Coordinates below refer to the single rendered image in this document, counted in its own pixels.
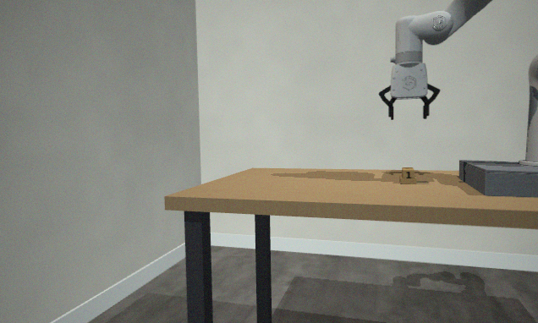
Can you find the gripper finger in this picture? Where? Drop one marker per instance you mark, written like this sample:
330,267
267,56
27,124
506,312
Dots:
389,103
429,101

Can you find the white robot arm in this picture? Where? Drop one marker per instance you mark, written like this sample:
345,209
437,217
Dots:
434,28

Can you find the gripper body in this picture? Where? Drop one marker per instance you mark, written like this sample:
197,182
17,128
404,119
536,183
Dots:
408,81

